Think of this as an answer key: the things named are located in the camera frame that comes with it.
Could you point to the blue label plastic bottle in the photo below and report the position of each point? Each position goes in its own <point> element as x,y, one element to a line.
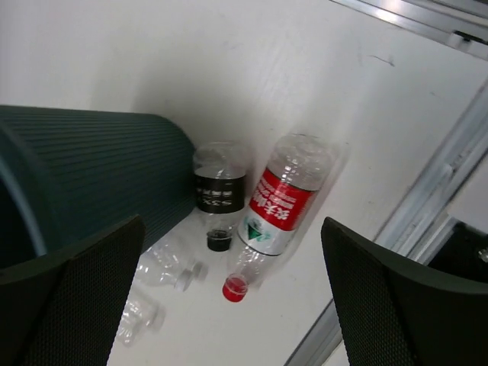
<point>140,314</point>

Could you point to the black label plastic bottle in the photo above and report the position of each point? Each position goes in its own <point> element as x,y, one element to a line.
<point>220,170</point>

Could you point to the aluminium table frame rail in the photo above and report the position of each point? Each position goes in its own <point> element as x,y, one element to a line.
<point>412,56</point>

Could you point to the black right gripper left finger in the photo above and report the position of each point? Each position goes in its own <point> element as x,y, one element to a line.
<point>64,308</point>

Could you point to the red label plastic bottle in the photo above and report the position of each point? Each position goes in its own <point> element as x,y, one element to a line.
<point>294,175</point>

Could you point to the dark green ribbed bin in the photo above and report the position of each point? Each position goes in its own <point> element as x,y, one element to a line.
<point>69,174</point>

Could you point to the clear unlabelled plastic bottle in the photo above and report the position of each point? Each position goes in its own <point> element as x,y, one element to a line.
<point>166,265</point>

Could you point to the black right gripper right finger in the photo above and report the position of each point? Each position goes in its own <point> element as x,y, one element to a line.
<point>395,311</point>

